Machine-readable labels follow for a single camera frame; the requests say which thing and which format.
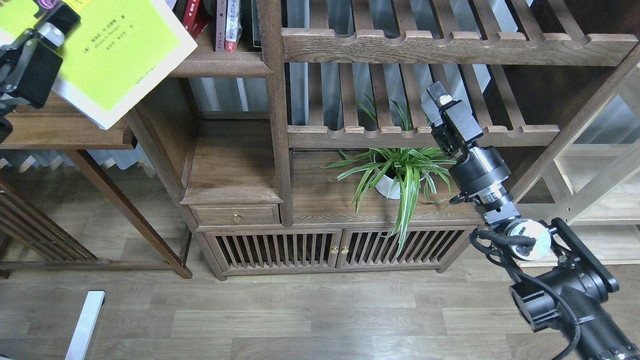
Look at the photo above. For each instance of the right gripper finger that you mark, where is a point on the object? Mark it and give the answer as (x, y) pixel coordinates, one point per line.
(432, 113)
(441, 98)

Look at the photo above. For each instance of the yellow green book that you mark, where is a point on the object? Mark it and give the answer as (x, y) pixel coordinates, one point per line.
(119, 51)

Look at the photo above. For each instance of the dark upright book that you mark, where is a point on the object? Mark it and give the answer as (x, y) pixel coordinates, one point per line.
(256, 32)

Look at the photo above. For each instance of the white plant pot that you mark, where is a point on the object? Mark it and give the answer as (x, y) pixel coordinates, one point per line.
(387, 187)

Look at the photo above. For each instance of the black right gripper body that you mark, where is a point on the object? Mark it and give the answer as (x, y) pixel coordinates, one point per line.
(478, 171)

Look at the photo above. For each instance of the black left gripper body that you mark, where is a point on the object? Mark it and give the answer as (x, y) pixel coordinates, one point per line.
(29, 68)

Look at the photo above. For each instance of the red white upright book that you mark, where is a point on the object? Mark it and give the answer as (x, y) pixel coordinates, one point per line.
(233, 27)

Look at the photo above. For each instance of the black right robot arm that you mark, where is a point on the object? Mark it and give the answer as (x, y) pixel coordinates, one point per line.
(558, 282)

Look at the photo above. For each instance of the white table leg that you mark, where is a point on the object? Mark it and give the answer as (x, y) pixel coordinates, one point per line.
(83, 333)

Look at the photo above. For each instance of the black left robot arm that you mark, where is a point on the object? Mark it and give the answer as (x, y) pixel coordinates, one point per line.
(4, 125)

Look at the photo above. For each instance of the dark wooden side shelf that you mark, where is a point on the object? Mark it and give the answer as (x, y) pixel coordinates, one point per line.
(59, 126)

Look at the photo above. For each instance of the spider plant leaves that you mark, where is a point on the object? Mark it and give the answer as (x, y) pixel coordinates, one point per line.
(408, 170)

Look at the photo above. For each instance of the dark wooden bookshelf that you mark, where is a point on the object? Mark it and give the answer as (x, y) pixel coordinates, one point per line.
(253, 131)

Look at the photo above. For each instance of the light wooden shelf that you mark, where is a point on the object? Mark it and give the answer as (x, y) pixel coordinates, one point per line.
(589, 174)

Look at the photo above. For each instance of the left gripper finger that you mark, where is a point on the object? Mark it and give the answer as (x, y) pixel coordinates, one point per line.
(56, 19)

